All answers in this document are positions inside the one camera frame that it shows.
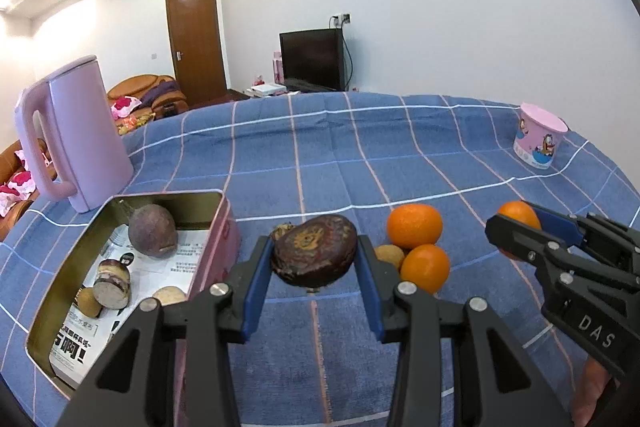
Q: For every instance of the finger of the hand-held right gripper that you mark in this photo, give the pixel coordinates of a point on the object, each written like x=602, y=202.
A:
x=520, y=237
x=555, y=219

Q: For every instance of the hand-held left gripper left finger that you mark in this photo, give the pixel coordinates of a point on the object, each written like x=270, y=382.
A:
x=257, y=277

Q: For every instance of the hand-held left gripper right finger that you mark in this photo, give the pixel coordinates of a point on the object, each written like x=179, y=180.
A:
x=370, y=287

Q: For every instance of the orange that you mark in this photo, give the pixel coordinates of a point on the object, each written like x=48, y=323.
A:
x=415, y=225
x=426, y=268
x=517, y=212

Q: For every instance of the small yellow-green fruit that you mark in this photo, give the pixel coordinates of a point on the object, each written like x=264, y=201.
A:
x=90, y=302
x=390, y=255

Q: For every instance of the pink metal tin box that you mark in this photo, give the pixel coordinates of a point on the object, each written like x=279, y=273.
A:
x=215, y=252

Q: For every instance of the dark wrinkled fruit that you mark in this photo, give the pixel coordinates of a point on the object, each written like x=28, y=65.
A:
x=315, y=257

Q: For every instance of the pale round piece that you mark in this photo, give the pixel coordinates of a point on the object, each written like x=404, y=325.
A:
x=170, y=295

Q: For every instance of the round purple tuber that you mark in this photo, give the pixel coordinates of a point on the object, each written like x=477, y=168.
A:
x=152, y=229

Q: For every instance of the cut purple tuber piece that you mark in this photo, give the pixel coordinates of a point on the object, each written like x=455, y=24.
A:
x=112, y=285

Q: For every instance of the person's right hand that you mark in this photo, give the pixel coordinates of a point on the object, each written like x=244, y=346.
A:
x=592, y=389

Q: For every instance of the printed paper sheet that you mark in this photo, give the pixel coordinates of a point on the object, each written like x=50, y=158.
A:
x=187, y=257

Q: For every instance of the pink cartoon mug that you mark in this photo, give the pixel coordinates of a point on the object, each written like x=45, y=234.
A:
x=537, y=137

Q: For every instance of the blue checked tablecloth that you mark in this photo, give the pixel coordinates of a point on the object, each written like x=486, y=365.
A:
x=325, y=147

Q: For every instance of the white flat device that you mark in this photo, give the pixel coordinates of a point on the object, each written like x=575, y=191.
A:
x=267, y=89

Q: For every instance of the coffee table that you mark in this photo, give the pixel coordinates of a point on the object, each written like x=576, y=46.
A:
x=135, y=125

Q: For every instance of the dark purple blanket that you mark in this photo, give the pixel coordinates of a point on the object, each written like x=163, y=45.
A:
x=162, y=94

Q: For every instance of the pink flowered pillow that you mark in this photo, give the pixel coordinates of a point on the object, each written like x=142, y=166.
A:
x=17, y=184
x=125, y=107

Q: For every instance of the black television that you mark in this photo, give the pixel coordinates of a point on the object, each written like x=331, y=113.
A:
x=310, y=59

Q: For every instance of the purple electric kettle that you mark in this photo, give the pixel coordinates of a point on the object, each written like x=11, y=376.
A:
x=85, y=132

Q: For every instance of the brown leather armchair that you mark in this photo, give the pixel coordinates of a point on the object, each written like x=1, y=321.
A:
x=135, y=87

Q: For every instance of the brown wooden door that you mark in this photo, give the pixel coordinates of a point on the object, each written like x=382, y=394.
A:
x=197, y=47

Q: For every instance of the long brown leather sofa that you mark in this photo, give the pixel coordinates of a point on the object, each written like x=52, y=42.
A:
x=15, y=219

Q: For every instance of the white wall outlet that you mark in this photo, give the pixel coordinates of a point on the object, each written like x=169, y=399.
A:
x=341, y=18

